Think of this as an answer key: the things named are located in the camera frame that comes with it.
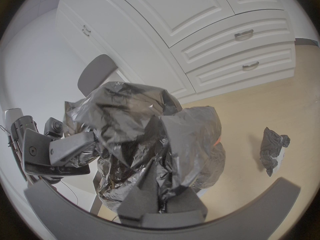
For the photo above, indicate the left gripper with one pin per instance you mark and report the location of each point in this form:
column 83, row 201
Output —
column 35, row 156

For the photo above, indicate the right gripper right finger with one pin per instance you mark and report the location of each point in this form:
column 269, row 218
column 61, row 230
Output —
column 187, row 201

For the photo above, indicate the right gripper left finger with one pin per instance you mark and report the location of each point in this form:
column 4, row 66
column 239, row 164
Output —
column 142, row 196

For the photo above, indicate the black plastic bag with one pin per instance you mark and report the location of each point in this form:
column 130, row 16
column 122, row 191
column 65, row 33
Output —
column 125, row 109

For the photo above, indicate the crumpled black plastic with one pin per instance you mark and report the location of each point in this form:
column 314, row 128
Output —
column 271, row 144

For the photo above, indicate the white chair with grey cushions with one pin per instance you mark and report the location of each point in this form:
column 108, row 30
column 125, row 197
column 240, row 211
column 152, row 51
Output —
column 97, row 69

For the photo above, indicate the crumpled white paper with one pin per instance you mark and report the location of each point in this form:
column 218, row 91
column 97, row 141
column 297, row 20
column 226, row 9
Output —
column 280, row 159

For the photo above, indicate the white wardrobe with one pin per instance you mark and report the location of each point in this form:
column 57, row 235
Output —
column 175, row 9

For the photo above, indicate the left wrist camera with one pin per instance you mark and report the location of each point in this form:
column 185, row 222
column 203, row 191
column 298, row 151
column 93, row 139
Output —
column 53, row 126

